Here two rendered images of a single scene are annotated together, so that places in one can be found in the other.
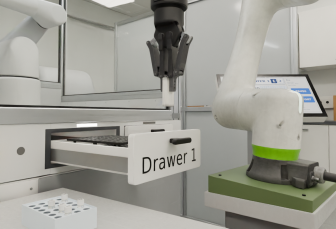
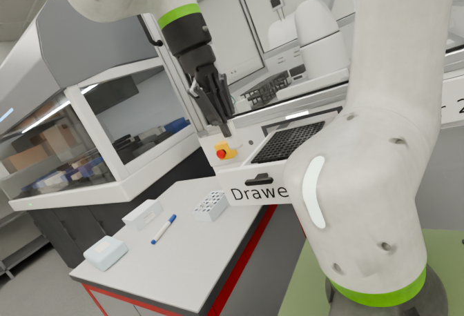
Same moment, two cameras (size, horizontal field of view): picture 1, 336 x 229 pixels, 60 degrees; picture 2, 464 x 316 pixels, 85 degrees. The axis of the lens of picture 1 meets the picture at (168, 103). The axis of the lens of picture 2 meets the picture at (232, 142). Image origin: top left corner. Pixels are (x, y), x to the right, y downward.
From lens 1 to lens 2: 94 cm
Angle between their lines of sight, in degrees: 91
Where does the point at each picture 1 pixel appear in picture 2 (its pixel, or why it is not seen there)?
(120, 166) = not seen: hidden behind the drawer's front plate
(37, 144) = (259, 136)
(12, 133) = (242, 133)
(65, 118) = (272, 115)
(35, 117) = (250, 121)
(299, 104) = (308, 209)
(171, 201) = not seen: outside the picture
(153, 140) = (237, 176)
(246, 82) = (362, 85)
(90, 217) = (206, 216)
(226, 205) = not seen: hidden behind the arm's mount
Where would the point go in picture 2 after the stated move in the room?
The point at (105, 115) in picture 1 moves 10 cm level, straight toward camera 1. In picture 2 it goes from (317, 99) to (291, 112)
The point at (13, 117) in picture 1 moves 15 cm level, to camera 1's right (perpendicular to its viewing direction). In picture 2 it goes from (238, 123) to (244, 130)
